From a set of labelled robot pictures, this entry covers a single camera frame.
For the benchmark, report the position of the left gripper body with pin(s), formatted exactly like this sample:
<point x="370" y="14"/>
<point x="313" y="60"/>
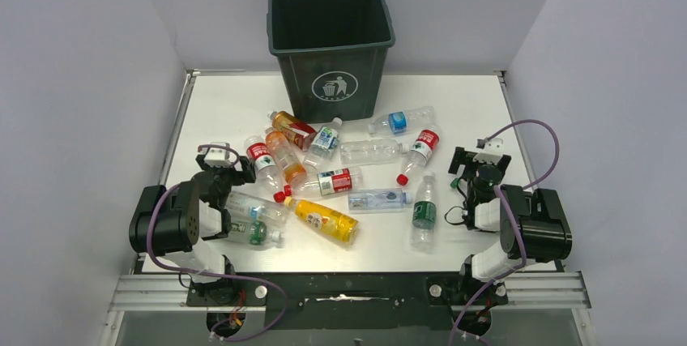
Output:
<point x="229" y="176"/>

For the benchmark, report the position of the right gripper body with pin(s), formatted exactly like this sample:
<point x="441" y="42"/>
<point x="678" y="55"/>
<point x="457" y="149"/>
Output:
<point x="466" y="158"/>

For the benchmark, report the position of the green label tall bottle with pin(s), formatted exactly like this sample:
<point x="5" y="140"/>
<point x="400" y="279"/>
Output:
<point x="424" y="214"/>

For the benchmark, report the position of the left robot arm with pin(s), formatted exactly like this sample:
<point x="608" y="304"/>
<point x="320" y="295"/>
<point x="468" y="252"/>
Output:
<point x="176" y="224"/>

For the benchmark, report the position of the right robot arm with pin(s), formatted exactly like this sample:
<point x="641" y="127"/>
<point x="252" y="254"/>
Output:
<point x="531" y="225"/>

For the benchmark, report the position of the dark green trash bin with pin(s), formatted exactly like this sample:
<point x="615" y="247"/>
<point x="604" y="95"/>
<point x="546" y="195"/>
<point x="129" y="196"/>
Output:
<point x="331" y="55"/>

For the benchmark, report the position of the light blue label bottle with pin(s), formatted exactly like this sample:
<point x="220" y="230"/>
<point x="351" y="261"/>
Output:
<point x="255" y="208"/>

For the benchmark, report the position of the orange drink bottle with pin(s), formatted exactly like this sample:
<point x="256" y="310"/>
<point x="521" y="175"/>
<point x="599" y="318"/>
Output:
<point x="280" y="148"/>

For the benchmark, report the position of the green tea bottle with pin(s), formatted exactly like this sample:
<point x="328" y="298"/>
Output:
<point x="254" y="233"/>

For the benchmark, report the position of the red orange tea bottle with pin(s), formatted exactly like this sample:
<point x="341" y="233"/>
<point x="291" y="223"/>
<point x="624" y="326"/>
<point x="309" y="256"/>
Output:
<point x="296" y="131"/>

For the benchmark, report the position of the blue white label bottle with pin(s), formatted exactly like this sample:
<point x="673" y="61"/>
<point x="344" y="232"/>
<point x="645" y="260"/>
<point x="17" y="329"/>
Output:
<point x="323" y="146"/>

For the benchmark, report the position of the blue oval label bottle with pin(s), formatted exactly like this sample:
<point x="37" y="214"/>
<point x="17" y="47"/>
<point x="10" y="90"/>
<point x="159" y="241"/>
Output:
<point x="379" y="200"/>

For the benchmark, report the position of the blue label clear bottle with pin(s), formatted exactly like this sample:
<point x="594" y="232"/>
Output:
<point x="401" y="122"/>

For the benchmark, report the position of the red white label bottle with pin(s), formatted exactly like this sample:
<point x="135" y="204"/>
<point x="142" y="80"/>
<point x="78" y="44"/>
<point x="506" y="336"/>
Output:
<point x="327" y="183"/>

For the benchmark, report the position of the clear unlabeled bottle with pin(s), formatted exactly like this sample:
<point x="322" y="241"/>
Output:
<point x="374" y="151"/>

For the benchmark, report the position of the yellow juice bottle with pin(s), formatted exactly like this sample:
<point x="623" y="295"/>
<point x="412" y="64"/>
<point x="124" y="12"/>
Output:
<point x="327" y="221"/>

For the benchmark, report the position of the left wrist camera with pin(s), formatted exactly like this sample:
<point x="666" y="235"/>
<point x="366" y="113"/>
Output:
<point x="218" y="156"/>

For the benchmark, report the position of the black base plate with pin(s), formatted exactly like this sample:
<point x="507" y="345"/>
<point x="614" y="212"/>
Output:
<point x="366" y="301"/>

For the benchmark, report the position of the aluminium front rail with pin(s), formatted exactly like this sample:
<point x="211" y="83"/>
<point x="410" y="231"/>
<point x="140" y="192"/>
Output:
<point x="528" y="290"/>

